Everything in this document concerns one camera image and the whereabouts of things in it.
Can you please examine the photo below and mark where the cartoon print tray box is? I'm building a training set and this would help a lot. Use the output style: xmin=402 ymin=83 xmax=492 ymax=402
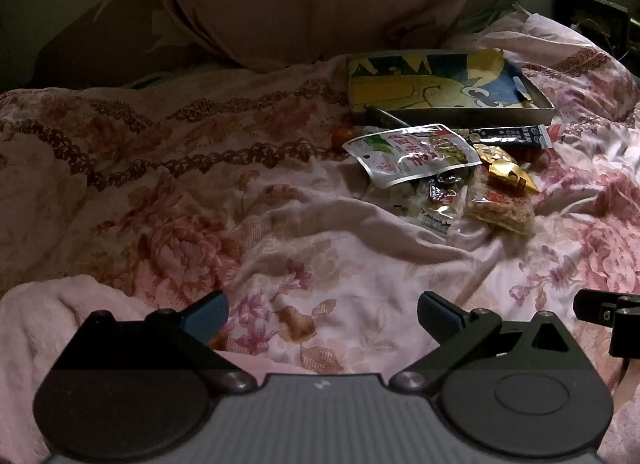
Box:
xmin=346 ymin=48 xmax=557 ymax=128

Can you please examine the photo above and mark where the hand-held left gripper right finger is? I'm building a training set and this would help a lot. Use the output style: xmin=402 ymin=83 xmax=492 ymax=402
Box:
xmin=390 ymin=290 xmax=583 ymax=391

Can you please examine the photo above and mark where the floral blanket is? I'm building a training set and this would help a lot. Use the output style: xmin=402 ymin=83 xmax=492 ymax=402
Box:
xmin=0 ymin=11 xmax=640 ymax=377

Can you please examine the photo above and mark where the green stick packet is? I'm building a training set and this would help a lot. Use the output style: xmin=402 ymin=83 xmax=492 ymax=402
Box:
xmin=366 ymin=104 xmax=412 ymax=128

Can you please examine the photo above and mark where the dark blue stick packet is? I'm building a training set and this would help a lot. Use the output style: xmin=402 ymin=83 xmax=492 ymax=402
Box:
xmin=467 ymin=124 xmax=552 ymax=151

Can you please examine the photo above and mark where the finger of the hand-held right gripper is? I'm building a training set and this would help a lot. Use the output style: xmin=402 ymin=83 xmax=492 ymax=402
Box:
xmin=573 ymin=288 xmax=640 ymax=359

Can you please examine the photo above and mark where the white green snack packet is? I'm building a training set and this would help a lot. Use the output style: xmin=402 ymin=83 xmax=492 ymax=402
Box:
xmin=342 ymin=123 xmax=484 ymax=190

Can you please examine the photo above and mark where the orange print rice cracker packet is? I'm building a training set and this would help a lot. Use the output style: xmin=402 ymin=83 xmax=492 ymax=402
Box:
xmin=464 ymin=168 xmax=537 ymax=239

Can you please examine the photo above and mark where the gold snack packet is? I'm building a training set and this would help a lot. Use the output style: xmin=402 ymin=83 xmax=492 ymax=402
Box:
xmin=472 ymin=143 xmax=542 ymax=196

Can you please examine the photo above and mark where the clear snack packet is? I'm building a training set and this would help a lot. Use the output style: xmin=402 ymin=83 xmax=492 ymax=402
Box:
xmin=392 ymin=171 xmax=472 ymax=236

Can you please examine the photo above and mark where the pink fleece blanket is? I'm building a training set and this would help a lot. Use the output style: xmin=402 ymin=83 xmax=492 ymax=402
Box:
xmin=0 ymin=274 xmax=321 ymax=464

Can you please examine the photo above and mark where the dark wooden furniture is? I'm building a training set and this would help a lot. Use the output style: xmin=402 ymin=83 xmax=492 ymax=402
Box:
xmin=550 ymin=0 xmax=632 ymax=54

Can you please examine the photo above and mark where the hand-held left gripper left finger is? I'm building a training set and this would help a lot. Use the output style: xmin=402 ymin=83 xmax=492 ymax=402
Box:
xmin=50 ymin=290 xmax=257 ymax=392

